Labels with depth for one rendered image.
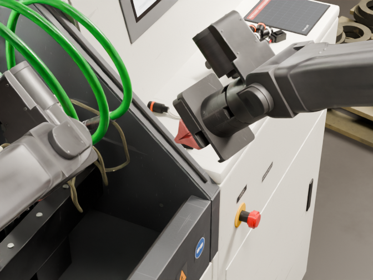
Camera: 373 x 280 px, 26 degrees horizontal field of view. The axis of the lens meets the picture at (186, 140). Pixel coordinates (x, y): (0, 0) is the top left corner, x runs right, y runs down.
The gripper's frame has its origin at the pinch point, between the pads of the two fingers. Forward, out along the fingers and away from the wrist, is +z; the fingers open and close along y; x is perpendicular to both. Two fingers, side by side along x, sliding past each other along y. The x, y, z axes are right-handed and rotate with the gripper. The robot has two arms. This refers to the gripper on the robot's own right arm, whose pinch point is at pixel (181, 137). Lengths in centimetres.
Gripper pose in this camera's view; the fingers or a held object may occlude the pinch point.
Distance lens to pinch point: 109.2
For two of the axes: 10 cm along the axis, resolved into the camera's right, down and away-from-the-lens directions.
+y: -5.4, -8.4, -0.5
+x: -6.5, 4.6, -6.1
